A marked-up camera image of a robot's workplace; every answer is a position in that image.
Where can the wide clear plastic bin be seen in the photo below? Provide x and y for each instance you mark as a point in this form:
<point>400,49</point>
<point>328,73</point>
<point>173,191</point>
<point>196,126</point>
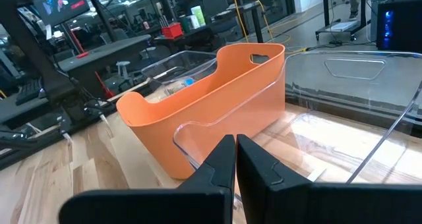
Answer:
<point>178,64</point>

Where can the black keyboard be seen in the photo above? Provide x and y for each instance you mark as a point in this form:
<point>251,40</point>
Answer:
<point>29,91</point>

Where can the red box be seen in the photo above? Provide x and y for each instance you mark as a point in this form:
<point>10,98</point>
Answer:
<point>172,31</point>

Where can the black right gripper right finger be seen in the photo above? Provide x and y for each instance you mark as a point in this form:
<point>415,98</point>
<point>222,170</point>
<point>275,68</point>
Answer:
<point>263,191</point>

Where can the black computer tower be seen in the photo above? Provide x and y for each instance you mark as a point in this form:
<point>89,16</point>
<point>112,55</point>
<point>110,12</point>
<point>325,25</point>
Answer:
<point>405,26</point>

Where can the person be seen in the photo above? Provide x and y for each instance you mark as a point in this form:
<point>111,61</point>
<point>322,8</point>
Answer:
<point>354,0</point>

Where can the white stool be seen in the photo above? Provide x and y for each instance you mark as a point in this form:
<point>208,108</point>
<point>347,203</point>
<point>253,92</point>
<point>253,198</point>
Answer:
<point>122,66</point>

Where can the blue wrapper granola bar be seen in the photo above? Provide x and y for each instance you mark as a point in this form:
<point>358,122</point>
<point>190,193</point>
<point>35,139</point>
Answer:
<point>188,82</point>

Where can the pale green container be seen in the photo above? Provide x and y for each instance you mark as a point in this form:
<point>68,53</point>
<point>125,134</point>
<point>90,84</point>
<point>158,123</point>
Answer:
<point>198,16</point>

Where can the black aluminium table frame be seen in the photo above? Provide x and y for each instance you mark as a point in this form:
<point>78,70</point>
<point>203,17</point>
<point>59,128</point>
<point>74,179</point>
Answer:
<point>39,59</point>

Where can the black rolling stand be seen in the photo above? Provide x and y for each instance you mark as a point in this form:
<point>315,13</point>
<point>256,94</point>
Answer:
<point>326,6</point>

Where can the narrow clear plastic bin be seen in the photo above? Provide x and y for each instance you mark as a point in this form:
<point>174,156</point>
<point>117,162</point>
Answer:
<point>346,85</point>

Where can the orange plastic bin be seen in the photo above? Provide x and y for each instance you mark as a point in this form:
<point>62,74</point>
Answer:
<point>204,108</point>

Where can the black display screen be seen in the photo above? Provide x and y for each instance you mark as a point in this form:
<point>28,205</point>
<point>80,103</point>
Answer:
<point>62,3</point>

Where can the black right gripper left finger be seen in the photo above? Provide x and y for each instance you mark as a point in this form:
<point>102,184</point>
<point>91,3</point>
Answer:
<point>211,178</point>

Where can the grey desk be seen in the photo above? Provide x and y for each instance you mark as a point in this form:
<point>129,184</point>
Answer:
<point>105,51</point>

